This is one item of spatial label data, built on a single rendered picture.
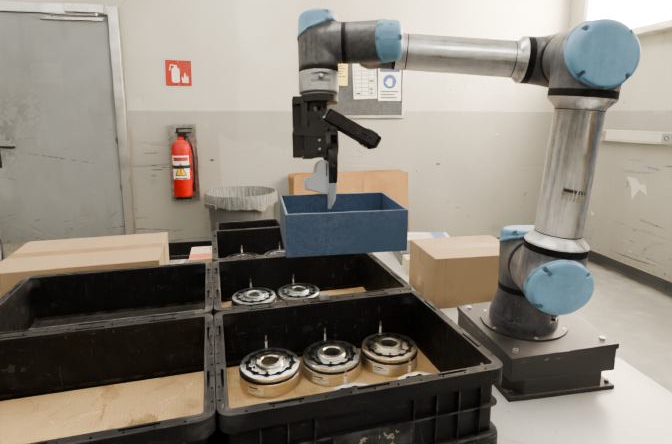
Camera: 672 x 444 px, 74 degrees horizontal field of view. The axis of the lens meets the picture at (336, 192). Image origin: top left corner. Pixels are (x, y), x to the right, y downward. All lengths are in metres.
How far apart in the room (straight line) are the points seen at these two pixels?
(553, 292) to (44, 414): 0.87
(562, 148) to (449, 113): 3.40
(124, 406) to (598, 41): 0.97
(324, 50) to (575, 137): 0.47
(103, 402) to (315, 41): 0.70
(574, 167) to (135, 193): 3.58
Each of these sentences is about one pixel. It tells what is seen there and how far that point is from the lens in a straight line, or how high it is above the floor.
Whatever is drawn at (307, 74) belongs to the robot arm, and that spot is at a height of 1.35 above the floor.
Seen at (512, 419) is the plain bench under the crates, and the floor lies 0.70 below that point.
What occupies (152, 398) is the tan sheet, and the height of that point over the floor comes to 0.83.
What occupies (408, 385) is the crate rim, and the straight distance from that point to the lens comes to 0.65.
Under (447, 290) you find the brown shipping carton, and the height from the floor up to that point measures 0.76.
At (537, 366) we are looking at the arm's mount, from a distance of 1.07.
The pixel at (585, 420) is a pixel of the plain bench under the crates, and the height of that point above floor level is 0.70.
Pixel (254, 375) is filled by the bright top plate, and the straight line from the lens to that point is 0.80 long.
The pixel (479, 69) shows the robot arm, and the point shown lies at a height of 1.37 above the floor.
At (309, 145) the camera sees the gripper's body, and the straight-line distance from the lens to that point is 0.82.
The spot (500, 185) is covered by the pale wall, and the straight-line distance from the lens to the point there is 4.58.
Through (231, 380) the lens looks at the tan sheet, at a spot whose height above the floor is 0.83.
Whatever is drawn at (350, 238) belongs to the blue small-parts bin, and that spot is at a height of 1.09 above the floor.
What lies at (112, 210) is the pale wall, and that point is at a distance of 4.10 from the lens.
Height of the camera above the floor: 1.28
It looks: 10 degrees down
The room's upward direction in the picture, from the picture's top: straight up
